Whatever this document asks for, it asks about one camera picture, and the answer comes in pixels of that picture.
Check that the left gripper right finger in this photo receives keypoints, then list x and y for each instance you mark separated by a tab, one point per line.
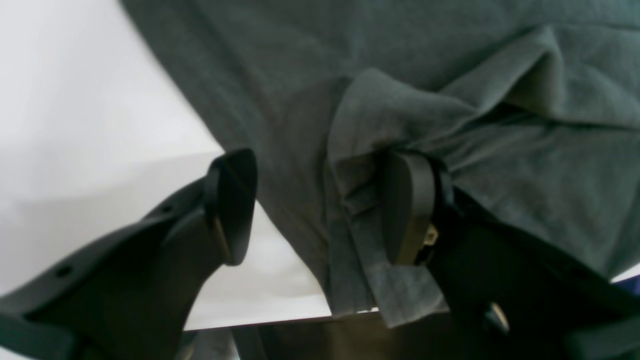
511	295

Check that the dark grey t-shirt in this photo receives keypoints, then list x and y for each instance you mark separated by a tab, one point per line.
533	105

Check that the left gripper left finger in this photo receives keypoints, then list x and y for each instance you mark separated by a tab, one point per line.
128	294

